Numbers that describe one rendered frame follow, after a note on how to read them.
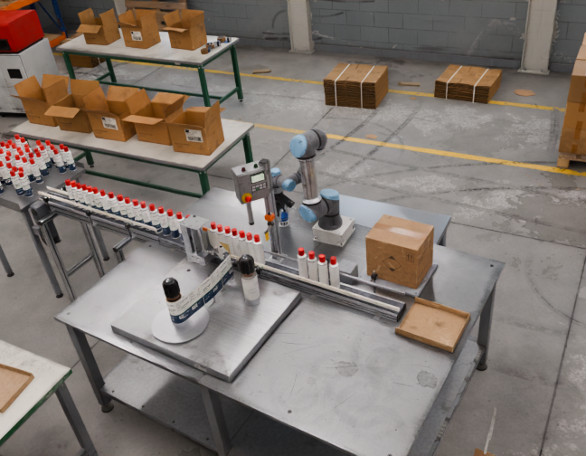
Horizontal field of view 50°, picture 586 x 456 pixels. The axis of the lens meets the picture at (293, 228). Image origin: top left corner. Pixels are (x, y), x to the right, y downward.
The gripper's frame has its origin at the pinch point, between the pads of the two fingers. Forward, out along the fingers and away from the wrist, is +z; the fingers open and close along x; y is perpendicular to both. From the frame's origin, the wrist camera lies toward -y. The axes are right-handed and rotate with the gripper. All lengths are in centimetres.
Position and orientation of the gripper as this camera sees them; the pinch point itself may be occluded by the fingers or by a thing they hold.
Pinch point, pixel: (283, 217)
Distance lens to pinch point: 403.5
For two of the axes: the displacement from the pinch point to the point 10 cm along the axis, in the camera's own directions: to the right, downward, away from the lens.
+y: -8.8, -2.0, 4.2
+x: -4.6, 5.5, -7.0
